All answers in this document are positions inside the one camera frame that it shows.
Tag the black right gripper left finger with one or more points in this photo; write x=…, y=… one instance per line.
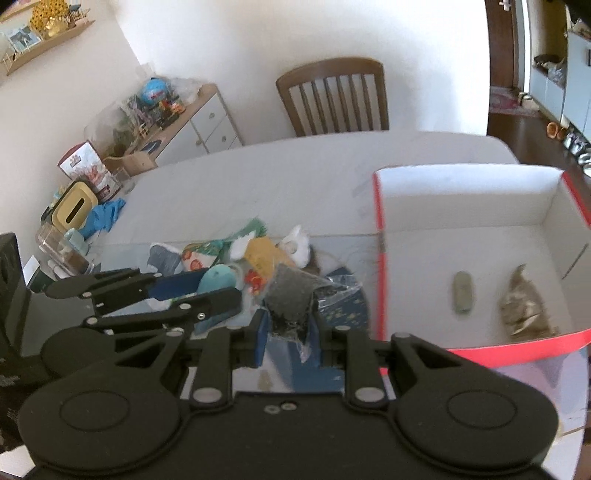
x=222, y=351

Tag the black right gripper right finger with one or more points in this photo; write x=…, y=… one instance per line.
x=352, y=351

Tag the dark fuzzy packet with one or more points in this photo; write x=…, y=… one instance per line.
x=294, y=296

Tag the dark grey and white pouch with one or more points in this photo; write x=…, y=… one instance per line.
x=164, y=259

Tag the teal egg-shaped toy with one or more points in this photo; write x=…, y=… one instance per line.
x=217, y=277

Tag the white plastic wrapper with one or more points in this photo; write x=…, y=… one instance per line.
x=239, y=246

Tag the white furry plush toy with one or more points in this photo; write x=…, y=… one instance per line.
x=297, y=246

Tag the grey-green oval object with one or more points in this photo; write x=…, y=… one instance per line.
x=463, y=293

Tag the blue cloth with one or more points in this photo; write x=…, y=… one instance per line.
x=102, y=217

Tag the red and white cardboard box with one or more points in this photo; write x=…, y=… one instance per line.
x=485, y=219

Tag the yellow tissue box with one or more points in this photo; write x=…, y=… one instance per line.
x=73, y=207

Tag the brown crumpled bag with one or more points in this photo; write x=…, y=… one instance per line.
x=523, y=311

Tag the red and white carton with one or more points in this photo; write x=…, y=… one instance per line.
x=82, y=162

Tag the white drawer cabinet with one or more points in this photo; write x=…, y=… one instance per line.
x=204, y=127

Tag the blue globe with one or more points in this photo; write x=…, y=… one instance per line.
x=154, y=91

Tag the wooden chair at far side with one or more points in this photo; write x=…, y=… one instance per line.
x=338, y=95

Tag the red door mat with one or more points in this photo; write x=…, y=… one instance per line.
x=510, y=101

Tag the yellow flower decoration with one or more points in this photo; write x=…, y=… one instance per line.
x=50, y=18

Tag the brown door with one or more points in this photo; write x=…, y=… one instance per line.
x=502, y=28

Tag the wall shelf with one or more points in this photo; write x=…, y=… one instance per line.
x=17, y=57

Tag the white wall cabinet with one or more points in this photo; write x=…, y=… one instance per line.
x=563, y=91

